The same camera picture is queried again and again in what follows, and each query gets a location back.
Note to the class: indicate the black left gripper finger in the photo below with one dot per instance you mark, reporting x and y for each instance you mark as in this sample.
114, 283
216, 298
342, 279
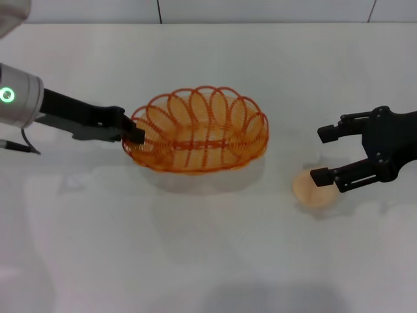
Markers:
135, 132

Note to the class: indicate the orange plastic woven basket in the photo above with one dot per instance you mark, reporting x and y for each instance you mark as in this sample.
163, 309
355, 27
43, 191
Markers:
198, 143

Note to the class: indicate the pale round bread bun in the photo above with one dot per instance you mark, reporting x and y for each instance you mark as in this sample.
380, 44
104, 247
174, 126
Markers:
309, 195

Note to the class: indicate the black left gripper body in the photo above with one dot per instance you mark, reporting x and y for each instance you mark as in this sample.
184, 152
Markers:
81, 119

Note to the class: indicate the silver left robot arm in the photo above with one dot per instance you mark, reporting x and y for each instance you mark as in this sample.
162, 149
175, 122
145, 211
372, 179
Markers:
19, 98

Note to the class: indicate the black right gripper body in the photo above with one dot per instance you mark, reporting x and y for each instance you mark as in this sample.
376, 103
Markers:
391, 140

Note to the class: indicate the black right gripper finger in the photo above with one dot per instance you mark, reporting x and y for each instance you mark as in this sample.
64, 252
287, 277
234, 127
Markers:
321, 177
327, 133

